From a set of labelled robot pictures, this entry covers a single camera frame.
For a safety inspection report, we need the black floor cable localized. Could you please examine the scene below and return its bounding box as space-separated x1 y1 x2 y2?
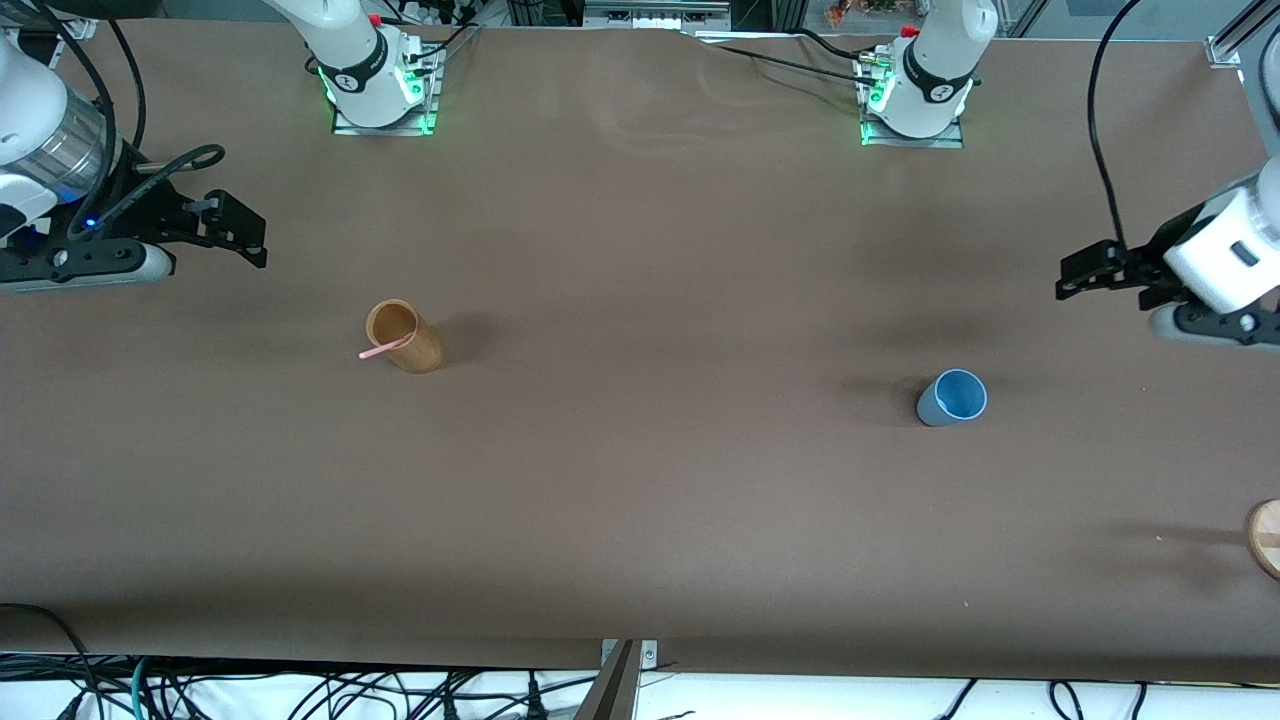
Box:
0 603 103 720

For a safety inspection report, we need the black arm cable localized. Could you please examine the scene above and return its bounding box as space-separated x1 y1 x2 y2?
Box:
40 0 227 242
1087 0 1147 251

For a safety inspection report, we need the bamboo chopstick holder cup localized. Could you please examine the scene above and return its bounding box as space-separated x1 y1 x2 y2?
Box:
365 299 445 375

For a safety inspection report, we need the grey metal beam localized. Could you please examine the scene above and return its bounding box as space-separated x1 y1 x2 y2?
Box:
572 640 642 720

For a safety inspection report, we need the blue cup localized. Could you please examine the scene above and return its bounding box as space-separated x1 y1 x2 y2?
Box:
916 368 989 429

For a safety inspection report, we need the black left base cable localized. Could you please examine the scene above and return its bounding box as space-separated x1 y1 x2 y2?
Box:
690 28 883 91

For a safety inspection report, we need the round wooden disc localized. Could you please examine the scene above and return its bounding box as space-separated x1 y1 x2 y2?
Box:
1245 498 1280 582

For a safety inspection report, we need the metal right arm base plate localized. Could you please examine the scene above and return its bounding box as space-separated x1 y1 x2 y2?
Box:
331 44 442 137

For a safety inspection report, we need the black base cable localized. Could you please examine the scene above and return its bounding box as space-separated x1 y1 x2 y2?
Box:
690 28 883 91
404 22 483 64

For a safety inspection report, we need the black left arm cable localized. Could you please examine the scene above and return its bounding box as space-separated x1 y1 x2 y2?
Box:
1087 0 1147 251

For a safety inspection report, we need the black right base cable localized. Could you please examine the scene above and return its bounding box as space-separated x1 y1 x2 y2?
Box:
404 22 483 64

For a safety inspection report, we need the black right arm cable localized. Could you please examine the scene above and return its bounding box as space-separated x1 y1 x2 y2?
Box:
40 0 227 242

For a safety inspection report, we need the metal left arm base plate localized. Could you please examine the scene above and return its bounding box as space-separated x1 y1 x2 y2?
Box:
859 58 967 150

